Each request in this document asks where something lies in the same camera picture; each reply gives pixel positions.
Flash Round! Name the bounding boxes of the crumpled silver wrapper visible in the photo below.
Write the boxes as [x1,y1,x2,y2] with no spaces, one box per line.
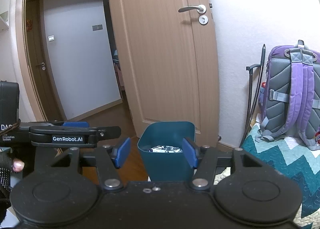
[149,145,183,153]

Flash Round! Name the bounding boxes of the grey wall switch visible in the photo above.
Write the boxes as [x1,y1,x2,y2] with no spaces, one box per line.
[92,25,103,31]

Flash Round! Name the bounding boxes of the beige wooden door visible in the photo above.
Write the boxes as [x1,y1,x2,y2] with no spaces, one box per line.
[109,0,219,146]

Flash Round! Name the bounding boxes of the hallway brown door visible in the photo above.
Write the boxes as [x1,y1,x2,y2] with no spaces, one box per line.
[24,0,63,121]

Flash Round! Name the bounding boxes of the teal plastic trash bin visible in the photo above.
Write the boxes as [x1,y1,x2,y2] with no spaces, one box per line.
[137,121,195,181]

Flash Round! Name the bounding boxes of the black metal poles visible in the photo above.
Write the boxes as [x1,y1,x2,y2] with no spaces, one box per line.
[240,44,266,147]

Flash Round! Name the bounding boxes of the silver door handle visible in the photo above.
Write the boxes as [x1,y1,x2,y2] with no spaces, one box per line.
[178,4,209,25]

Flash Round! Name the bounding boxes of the teal white zigzag quilt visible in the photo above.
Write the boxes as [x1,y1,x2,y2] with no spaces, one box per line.
[215,120,320,229]

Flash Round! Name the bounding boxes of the left hand black glove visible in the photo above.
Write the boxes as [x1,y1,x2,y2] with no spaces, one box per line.
[1,151,25,222]

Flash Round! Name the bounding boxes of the white wall switch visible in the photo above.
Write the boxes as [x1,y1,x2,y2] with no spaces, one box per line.
[48,35,55,42]

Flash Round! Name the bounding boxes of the purple grey backpack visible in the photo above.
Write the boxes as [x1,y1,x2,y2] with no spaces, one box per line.
[256,40,319,151]

